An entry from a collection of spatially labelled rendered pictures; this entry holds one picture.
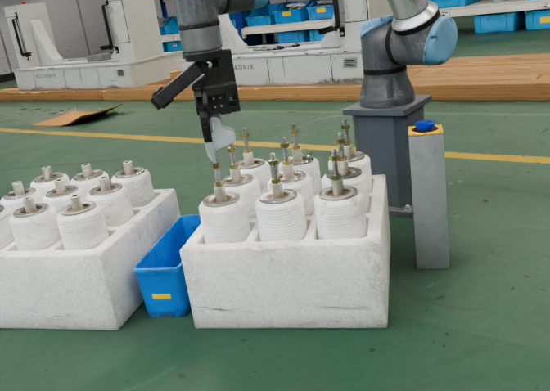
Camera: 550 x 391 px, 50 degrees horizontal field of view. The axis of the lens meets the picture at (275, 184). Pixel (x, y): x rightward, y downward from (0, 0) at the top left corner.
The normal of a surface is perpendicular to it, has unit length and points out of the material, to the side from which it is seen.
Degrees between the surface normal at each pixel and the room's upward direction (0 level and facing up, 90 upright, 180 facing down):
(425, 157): 90
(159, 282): 92
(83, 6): 90
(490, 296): 0
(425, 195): 90
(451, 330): 0
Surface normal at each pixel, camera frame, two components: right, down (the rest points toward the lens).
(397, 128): 0.15, 0.29
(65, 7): 0.80, 0.08
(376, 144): -0.58, 0.33
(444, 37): 0.68, 0.26
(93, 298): -0.24, 0.34
